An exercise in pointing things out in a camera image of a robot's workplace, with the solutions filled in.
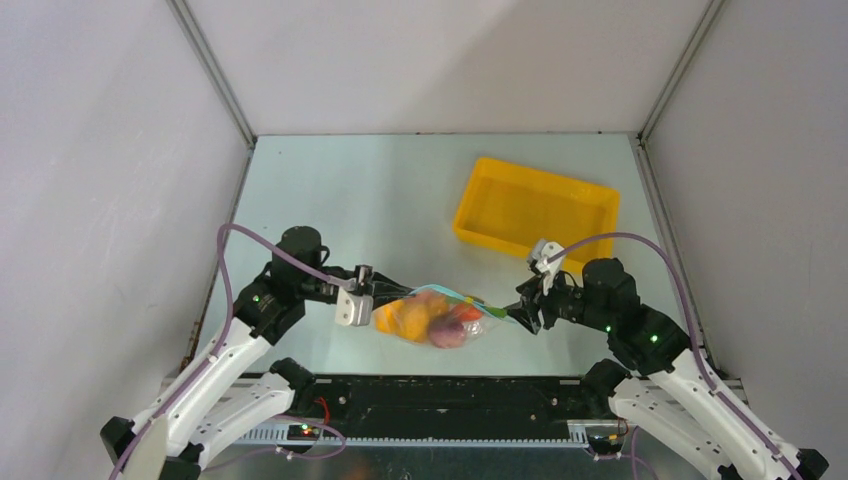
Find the clear zip top bag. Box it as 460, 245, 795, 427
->
372, 284, 508, 349

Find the purple onion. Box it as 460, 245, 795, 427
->
427, 317, 467, 349

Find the red carrot with leaves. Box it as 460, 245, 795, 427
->
449, 297, 507, 323

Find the yellow bell pepper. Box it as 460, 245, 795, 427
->
372, 300, 405, 335

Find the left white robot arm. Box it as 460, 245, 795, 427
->
100, 223, 412, 479

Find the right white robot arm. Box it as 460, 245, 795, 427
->
507, 256, 829, 479

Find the yellow plastic tray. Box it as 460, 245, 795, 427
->
452, 157, 620, 257

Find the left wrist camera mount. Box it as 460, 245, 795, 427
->
334, 265, 374, 327

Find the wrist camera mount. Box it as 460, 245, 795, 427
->
527, 238, 566, 296
334, 265, 374, 327

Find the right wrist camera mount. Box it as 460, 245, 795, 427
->
527, 238, 566, 296

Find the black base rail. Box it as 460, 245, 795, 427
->
286, 375, 625, 441

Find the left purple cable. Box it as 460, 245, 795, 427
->
105, 223, 359, 480

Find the purple cable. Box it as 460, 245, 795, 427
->
105, 223, 359, 480
546, 231, 806, 480

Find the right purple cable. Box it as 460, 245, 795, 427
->
546, 231, 806, 480

